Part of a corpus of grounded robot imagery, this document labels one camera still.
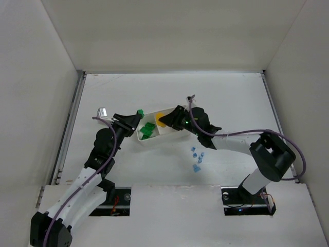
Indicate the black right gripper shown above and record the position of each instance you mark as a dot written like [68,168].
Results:
[180,119]

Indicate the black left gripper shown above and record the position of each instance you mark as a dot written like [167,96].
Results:
[123,122]

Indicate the green printed duplo brick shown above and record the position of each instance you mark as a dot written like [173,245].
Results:
[141,113]

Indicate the green duplo base plate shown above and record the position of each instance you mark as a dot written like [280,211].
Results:
[146,131]

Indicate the green square duplo brick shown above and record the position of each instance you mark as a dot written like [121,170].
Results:
[150,126]

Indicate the small green duplo plate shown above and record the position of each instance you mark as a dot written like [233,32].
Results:
[145,137]

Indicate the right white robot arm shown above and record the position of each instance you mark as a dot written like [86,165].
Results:
[271,155]

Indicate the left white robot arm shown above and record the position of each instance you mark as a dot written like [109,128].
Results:
[57,225]

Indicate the white divided plastic tray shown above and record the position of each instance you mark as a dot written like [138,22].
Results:
[159,134]

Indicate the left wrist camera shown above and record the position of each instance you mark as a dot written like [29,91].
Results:
[102,113]

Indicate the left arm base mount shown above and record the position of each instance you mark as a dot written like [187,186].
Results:
[117,205]

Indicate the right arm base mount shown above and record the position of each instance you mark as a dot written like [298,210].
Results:
[236,202]

